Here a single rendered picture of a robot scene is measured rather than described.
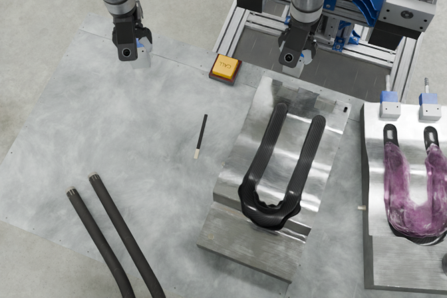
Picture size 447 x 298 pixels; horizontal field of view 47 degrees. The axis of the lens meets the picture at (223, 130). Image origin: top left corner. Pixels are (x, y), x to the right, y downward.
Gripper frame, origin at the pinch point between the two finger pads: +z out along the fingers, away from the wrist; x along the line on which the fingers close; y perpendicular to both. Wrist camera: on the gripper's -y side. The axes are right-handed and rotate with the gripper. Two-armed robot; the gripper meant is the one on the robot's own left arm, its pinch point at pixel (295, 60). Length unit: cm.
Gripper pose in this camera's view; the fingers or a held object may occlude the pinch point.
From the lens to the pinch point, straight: 141.1
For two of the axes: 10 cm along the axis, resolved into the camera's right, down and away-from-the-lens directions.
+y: 4.1, -8.6, 3.2
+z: 0.5, 3.7, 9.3
